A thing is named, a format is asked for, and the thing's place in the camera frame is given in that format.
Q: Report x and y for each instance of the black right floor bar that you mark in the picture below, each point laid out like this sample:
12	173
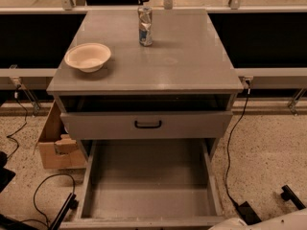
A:
287	194

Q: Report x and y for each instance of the black floor bar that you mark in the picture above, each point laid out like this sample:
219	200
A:
71	203
287	194

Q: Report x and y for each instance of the black left floor bar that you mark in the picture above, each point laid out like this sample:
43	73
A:
71	203

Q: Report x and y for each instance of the cardboard box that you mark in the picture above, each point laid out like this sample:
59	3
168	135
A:
56	148

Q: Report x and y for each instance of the grey drawer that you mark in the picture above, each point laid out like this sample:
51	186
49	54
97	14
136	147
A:
146	125
163	184

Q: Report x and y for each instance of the black power adapter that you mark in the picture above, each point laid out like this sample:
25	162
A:
247	214

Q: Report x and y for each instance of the black object left edge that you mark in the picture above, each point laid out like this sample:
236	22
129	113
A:
6	176

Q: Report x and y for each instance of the white bowl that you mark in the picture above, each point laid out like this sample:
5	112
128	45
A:
87	57

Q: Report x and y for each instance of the grey top drawer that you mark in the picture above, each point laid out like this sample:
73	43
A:
146	125

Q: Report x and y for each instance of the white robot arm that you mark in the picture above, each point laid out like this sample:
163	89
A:
294	221

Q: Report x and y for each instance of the grey drawer cabinet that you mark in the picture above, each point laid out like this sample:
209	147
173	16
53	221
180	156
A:
185	69

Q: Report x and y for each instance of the crushed soda can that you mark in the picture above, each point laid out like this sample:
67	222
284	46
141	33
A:
145	26

